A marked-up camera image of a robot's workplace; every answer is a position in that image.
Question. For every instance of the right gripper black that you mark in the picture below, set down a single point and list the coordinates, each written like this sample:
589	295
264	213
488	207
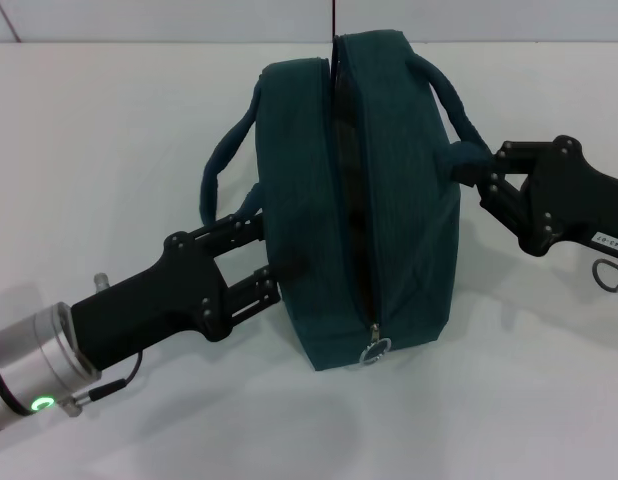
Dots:
579	200

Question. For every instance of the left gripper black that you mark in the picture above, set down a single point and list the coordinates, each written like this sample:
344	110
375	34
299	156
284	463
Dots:
139	310

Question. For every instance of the dark teal insulated bag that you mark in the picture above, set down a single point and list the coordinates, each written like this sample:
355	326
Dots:
409	225

